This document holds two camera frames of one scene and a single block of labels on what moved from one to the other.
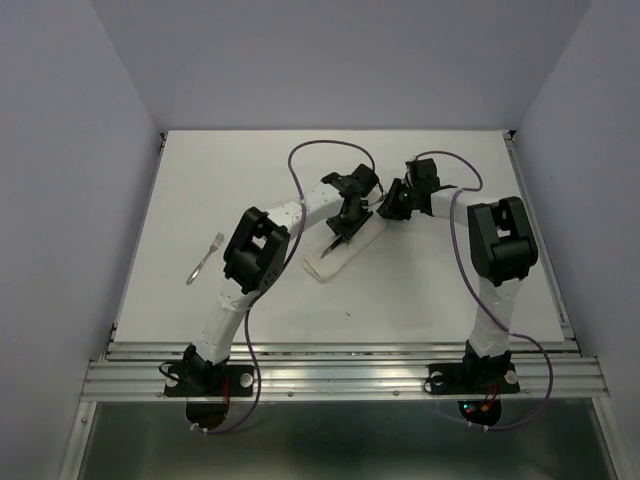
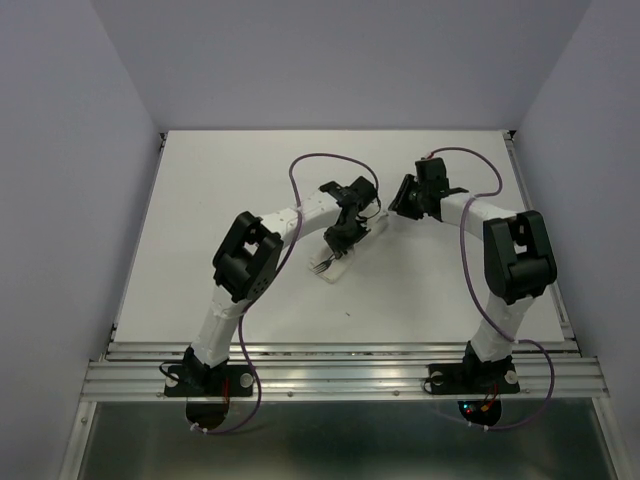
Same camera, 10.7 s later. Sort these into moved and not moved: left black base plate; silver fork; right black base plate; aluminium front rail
Moved: silver fork
Not moved: right black base plate; aluminium front rail; left black base plate
